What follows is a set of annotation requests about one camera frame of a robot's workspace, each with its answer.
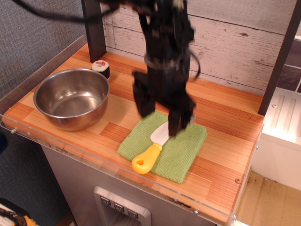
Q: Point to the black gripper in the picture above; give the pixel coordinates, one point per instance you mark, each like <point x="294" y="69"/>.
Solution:
<point x="167" y="87"/>

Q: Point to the yellow handled toy knife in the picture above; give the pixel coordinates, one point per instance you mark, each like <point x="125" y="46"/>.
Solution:
<point x="144" y="162"/>

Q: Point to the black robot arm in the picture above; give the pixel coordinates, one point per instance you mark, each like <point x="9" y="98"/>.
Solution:
<point x="168" y="32"/>

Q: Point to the green cloth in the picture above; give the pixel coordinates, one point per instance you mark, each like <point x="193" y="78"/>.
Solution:
<point x="178" y="152"/>

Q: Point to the toy sushi roll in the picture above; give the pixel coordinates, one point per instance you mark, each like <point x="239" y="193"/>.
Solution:
<point x="101" y="67"/>

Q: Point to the stainless steel bowl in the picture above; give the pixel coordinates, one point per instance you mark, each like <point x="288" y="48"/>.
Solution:
<point x="73" y="99"/>

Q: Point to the grey toy fridge cabinet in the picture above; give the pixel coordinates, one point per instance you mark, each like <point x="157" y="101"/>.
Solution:
<point x="77" y="181"/>

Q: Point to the silver dispenser button panel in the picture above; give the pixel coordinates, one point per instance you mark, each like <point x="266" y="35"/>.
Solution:
<point x="116" y="210"/>

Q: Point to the white toy sink unit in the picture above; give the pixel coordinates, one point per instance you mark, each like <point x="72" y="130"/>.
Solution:
<point x="277" y="155"/>

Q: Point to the clear acrylic edge guard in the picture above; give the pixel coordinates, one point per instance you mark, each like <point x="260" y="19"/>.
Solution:
<point x="181" y="200"/>

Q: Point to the orange and black object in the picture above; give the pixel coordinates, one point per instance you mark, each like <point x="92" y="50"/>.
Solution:
<point x="17" y="219"/>

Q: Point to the dark left post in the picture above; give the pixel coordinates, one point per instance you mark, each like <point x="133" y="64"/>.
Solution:
<point x="95" y="32"/>

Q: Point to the dark post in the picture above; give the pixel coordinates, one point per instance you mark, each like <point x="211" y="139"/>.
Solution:
<point x="95" y="32"/>
<point x="281" y="59"/>

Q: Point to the dark right post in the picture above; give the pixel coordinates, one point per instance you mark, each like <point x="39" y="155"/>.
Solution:
<point x="281" y="59"/>

